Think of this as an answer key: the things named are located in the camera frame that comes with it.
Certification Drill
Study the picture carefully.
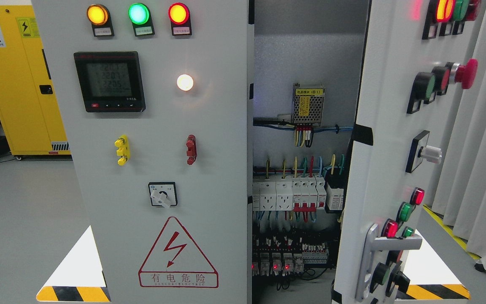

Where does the grey cabinet door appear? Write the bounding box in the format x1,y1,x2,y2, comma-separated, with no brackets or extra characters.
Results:
32,0,253,304
331,0,481,304

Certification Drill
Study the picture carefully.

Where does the white socket breaker row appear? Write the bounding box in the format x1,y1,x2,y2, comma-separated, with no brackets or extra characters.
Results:
251,176,327,212

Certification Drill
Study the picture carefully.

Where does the metal mesh power supply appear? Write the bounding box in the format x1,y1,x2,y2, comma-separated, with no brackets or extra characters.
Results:
292,83,326,127

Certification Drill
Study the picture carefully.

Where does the white indicator light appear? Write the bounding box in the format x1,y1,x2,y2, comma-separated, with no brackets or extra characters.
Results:
177,74,194,92

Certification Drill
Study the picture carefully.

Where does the black white surge protector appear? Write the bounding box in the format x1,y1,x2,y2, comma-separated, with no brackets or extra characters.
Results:
325,182,345,214

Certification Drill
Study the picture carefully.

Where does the relay row with red leds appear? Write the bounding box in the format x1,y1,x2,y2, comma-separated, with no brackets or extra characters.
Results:
251,247,336,277

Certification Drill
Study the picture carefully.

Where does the red electric hazard sticker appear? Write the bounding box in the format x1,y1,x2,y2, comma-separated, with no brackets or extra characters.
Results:
138,216,219,288

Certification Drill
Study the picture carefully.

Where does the black digital power meter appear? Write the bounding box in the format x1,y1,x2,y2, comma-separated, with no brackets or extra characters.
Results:
73,51,146,112

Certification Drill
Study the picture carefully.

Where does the red indicator light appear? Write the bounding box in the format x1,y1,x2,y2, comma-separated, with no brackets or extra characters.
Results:
168,3,192,36

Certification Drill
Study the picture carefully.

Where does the green indicator light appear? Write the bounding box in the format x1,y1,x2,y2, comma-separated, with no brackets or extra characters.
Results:
128,3,155,37

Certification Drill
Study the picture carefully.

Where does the amber indicator light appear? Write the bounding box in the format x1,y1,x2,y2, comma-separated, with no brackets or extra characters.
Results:
86,4,114,37

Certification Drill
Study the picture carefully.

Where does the red emergency stop button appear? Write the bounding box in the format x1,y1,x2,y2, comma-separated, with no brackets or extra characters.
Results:
445,58,478,89

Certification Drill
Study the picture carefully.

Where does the yellow safety cabinet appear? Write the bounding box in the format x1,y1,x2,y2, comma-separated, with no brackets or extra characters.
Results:
0,5,70,156

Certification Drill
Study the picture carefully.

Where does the white rotary selector switch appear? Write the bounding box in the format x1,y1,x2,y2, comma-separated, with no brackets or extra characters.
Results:
148,182,178,208

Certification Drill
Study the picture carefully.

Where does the silver door handle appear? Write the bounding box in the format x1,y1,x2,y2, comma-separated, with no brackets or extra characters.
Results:
355,223,422,302

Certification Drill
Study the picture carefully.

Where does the white knob selector switch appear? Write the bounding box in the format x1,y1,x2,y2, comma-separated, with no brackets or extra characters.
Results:
405,130,443,174

